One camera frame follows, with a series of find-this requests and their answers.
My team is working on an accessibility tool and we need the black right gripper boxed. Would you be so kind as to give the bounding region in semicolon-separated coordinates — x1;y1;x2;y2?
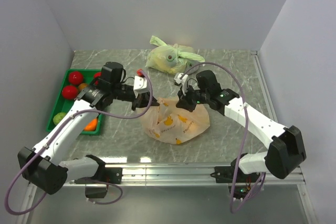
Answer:
176;83;210;112

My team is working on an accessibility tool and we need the orange banana-print plastic bag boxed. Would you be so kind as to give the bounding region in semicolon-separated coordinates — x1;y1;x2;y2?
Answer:
140;98;210;145

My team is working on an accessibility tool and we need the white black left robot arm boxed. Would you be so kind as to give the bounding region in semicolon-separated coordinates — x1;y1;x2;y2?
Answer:
18;62;157;195

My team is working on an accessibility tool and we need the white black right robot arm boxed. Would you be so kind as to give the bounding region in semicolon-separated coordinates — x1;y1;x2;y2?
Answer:
174;70;307;182

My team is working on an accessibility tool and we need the green tied plastic bag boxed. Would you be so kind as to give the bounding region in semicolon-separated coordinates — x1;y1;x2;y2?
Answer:
145;36;205;75

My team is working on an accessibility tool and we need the red fake apple top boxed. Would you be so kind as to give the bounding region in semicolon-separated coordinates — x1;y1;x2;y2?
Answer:
93;72;101;80

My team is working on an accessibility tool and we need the red fake apple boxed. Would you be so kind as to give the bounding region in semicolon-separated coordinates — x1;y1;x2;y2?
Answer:
61;85;79;100
93;72;101;80
68;71;84;86

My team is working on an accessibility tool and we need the fake orange in tray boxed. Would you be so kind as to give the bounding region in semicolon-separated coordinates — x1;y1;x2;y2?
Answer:
84;118;98;132

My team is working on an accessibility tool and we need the small brown-orange fake fruit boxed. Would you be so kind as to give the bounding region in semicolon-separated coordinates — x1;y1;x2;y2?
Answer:
78;83;88;91

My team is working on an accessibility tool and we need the red fake apple left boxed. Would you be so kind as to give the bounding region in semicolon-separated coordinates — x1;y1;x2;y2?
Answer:
68;71;84;86

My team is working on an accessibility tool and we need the red fake apple lower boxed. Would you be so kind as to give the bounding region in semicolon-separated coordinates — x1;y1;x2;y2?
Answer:
61;85;79;100

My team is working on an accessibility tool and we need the green fake apple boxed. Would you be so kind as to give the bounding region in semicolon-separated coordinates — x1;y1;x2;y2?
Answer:
52;112;67;125

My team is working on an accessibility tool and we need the green plastic fruit tray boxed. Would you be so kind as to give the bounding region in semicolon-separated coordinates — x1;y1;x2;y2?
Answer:
46;69;100;132

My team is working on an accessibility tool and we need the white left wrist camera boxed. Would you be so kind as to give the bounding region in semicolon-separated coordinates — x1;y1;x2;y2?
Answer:
133;76;149;96

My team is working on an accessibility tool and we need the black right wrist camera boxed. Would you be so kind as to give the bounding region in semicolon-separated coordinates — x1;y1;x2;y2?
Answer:
196;70;222;93

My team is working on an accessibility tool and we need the aluminium mounting rail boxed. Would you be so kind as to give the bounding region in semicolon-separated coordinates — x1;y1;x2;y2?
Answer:
24;158;231;195

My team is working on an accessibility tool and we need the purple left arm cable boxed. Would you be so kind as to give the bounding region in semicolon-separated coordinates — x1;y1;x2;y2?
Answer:
5;70;154;216

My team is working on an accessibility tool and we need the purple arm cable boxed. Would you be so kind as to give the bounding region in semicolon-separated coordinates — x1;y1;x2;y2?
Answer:
5;70;154;216
181;61;266;214

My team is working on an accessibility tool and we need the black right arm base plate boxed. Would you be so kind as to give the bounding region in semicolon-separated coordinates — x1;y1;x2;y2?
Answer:
210;166;260;184

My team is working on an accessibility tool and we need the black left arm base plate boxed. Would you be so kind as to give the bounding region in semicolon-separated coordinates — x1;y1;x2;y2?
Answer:
74;167;123;184

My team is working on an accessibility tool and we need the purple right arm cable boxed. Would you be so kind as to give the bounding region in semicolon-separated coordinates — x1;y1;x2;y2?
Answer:
181;61;266;214

